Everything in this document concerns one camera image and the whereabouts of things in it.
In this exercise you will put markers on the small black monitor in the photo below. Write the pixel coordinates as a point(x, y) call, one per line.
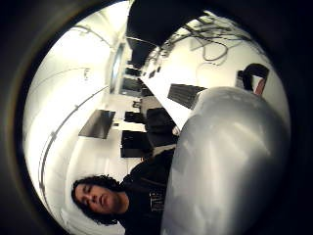
point(139, 52)

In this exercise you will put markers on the black wall screen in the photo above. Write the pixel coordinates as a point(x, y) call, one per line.
point(98, 124)

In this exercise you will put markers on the grey ceiling rail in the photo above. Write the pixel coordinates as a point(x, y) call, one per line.
point(63, 125)

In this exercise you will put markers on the large black monitor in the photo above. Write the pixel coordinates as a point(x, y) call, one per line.
point(156, 19)

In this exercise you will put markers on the black and red headset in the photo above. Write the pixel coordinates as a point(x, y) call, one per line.
point(251, 75)

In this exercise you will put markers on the black keyboard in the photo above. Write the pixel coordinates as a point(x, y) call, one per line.
point(184, 94)

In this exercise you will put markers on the the person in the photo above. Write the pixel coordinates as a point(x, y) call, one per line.
point(143, 196)

